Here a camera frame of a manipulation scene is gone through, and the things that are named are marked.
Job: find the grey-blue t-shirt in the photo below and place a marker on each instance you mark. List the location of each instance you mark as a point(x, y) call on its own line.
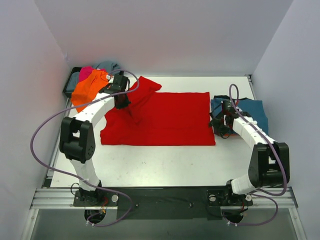
point(106, 66)

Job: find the folded black t-shirt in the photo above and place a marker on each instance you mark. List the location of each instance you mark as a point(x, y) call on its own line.
point(217, 109)

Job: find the aluminium frame rail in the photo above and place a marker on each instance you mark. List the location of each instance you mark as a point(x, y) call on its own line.
point(62, 198)

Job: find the pink t-shirt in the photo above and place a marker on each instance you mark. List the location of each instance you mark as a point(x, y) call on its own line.
point(84, 73)

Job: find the folded blue t-shirt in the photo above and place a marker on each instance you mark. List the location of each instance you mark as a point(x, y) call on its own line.
point(256, 109)

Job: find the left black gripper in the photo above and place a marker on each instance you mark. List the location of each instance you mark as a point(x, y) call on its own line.
point(122, 100)

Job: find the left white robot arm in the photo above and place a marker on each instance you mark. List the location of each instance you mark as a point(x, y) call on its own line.
point(77, 138)

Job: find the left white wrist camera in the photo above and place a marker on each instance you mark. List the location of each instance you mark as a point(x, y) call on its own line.
point(108, 77)

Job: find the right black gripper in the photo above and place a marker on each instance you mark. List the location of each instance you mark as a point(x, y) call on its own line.
point(220, 122)

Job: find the black plastic bin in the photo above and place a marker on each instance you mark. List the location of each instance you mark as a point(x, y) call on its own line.
point(72, 81)

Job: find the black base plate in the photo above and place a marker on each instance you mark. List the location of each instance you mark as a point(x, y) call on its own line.
point(166, 203)

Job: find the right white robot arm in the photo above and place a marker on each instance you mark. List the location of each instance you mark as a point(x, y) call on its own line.
point(269, 165)

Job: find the orange t-shirt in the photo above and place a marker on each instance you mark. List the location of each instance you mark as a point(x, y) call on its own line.
point(86, 90)

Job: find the red t-shirt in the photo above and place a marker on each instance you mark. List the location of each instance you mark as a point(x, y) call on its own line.
point(155, 118)

